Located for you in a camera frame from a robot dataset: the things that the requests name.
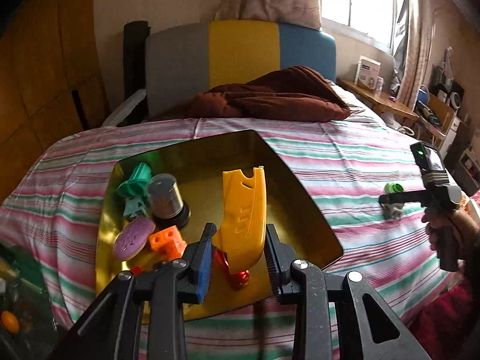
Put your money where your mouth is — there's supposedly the grey yellow blue headboard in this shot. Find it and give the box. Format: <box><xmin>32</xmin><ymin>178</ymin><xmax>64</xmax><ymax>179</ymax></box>
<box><xmin>145</xmin><ymin>20</ymin><xmax>336</xmax><ymax>117</ymax></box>

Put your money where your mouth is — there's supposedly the yellow orange plastic scoop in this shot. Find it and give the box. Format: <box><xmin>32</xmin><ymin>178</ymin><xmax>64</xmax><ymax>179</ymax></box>
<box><xmin>212</xmin><ymin>166</ymin><xmax>267</xmax><ymax>275</ymax></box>

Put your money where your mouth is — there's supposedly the brown quilted blanket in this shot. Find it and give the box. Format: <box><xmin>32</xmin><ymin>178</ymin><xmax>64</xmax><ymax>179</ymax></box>
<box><xmin>153</xmin><ymin>66</ymin><xmax>351</xmax><ymax>123</ymax></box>

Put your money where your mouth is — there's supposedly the red metallic oblong object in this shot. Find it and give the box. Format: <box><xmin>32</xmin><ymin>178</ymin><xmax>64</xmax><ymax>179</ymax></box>
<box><xmin>213</xmin><ymin>248</ymin><xmax>251</xmax><ymax>291</ymax></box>

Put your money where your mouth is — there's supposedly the white product box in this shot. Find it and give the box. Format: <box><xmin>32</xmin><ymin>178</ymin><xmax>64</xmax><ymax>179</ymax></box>
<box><xmin>354</xmin><ymin>55</ymin><xmax>381</xmax><ymax>90</ymax></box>

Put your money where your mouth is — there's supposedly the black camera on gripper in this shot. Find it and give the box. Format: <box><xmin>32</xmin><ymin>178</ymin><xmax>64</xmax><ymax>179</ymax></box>
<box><xmin>410</xmin><ymin>141</ymin><xmax>450</xmax><ymax>188</ymax></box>

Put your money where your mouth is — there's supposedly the person right hand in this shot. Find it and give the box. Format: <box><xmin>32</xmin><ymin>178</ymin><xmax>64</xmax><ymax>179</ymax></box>
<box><xmin>421</xmin><ymin>205</ymin><xmax>480</xmax><ymax>252</ymax></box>

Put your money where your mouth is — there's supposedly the teal plastic spool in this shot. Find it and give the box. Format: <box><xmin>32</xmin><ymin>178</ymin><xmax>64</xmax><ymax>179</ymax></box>
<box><xmin>117</xmin><ymin>162</ymin><xmax>152</xmax><ymax>219</ymax></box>

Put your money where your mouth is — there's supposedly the gold tray box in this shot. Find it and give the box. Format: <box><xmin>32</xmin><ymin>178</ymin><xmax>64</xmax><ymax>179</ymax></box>
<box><xmin>95</xmin><ymin>128</ymin><xmax>345</xmax><ymax>323</ymax></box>

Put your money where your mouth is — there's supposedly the wooden side table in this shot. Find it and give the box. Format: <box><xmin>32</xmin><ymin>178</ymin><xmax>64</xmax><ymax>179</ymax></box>
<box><xmin>336</xmin><ymin>78</ymin><xmax>419</xmax><ymax>121</ymax></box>

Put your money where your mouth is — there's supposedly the striped bed sheet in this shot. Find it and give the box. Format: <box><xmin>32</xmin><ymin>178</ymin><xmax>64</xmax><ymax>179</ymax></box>
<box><xmin>0</xmin><ymin>82</ymin><xmax>478</xmax><ymax>360</ymax></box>

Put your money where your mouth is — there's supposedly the black jar with clear lid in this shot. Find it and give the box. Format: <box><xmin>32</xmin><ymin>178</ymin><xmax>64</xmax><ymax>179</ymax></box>
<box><xmin>146</xmin><ymin>173</ymin><xmax>191</xmax><ymax>230</ymax></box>

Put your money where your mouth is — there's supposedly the orange building block toy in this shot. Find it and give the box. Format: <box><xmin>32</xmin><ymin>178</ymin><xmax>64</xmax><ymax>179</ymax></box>
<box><xmin>148</xmin><ymin>226</ymin><xmax>187</xmax><ymax>263</ymax></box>

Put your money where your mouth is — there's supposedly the purple oval disc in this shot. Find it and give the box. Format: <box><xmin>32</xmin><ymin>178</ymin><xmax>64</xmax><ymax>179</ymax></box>
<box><xmin>113</xmin><ymin>217</ymin><xmax>155</xmax><ymax>261</ymax></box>

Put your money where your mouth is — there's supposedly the green plug-in device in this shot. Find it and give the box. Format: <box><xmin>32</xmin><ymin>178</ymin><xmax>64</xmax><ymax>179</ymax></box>
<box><xmin>379</xmin><ymin>182</ymin><xmax>404</xmax><ymax>219</ymax></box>

